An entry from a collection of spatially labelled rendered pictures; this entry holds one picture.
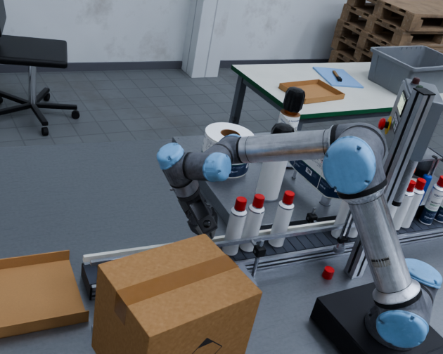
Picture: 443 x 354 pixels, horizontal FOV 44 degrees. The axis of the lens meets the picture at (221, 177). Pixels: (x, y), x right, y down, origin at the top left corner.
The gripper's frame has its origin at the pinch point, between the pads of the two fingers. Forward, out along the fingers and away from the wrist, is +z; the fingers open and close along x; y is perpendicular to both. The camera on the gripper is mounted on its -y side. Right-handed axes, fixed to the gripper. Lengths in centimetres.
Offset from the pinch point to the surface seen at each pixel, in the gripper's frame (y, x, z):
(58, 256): 12.9, 42.6, -12.6
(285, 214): -1.3, -24.2, 6.7
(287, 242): 0.5, -22.5, 21.7
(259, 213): -1.7, -16.6, -0.2
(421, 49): 171, -216, 120
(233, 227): -1.4, -7.3, -0.1
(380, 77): 151, -166, 107
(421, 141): -17, -66, -8
